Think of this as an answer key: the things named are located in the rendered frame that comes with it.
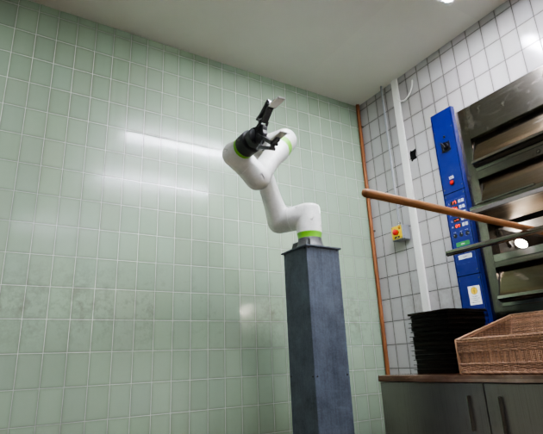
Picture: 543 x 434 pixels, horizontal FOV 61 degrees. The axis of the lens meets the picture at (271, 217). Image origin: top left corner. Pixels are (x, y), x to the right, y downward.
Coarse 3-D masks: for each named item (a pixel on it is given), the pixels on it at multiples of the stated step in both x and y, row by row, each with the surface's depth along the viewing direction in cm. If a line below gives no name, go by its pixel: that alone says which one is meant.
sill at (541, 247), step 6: (534, 246) 233; (540, 246) 230; (504, 252) 246; (510, 252) 243; (516, 252) 240; (522, 252) 237; (528, 252) 235; (534, 252) 232; (498, 258) 248; (504, 258) 245
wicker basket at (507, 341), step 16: (496, 320) 228; (512, 320) 233; (528, 320) 226; (464, 336) 212; (496, 336) 192; (512, 336) 186; (528, 336) 181; (464, 352) 204; (480, 352) 198; (496, 352) 222; (512, 352) 227; (528, 352) 220; (464, 368) 203; (480, 368) 197; (496, 368) 190; (512, 368) 185; (528, 368) 179
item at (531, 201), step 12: (528, 192) 224; (540, 192) 219; (492, 204) 239; (504, 204) 234; (516, 204) 233; (528, 204) 232; (540, 204) 230; (492, 216) 249; (504, 216) 247; (516, 216) 246
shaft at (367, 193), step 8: (368, 192) 150; (376, 192) 152; (384, 200) 155; (392, 200) 156; (400, 200) 158; (408, 200) 160; (416, 200) 164; (424, 208) 166; (432, 208) 168; (440, 208) 170; (448, 208) 173; (456, 216) 177; (464, 216) 179; (472, 216) 181; (480, 216) 184; (488, 216) 188; (496, 224) 191; (504, 224) 194; (512, 224) 197; (520, 224) 200
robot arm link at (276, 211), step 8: (264, 144) 225; (256, 152) 227; (272, 176) 235; (272, 184) 235; (264, 192) 236; (272, 192) 235; (264, 200) 238; (272, 200) 236; (280, 200) 238; (272, 208) 237; (280, 208) 238; (272, 216) 238; (280, 216) 238; (272, 224) 240; (280, 224) 238; (288, 224) 236; (280, 232) 242
